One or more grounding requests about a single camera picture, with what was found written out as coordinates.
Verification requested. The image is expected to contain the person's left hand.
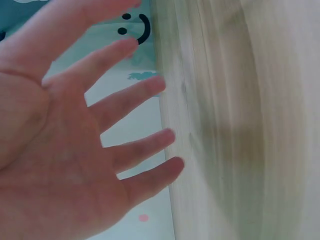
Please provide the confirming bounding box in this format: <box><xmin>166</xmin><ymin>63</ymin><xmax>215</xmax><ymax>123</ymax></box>
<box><xmin>0</xmin><ymin>0</ymin><xmax>185</xmax><ymax>240</ymax></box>

